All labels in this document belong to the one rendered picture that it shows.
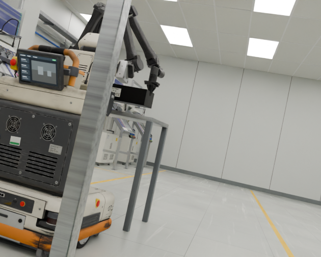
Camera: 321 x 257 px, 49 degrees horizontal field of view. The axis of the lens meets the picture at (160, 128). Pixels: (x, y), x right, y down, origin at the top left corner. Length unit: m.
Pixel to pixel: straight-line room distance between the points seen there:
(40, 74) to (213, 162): 7.66
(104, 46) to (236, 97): 8.80
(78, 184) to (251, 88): 8.90
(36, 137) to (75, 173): 1.30
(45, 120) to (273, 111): 7.91
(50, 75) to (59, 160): 0.42
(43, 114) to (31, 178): 0.32
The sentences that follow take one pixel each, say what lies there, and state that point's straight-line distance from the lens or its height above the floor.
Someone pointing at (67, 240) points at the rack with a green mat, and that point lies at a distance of 0.56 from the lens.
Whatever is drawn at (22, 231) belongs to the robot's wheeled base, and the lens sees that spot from 1.80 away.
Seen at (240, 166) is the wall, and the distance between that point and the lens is 9.18.
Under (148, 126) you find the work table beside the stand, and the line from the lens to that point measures 2.43.
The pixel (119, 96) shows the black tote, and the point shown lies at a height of 0.90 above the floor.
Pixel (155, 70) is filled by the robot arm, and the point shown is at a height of 1.13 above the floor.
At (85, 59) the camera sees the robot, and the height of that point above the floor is 1.03.
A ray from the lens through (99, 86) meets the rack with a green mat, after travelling 0.54.
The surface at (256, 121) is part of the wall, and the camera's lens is 9.24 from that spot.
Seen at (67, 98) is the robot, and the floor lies 0.75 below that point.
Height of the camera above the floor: 0.64
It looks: 2 degrees up
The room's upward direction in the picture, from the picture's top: 12 degrees clockwise
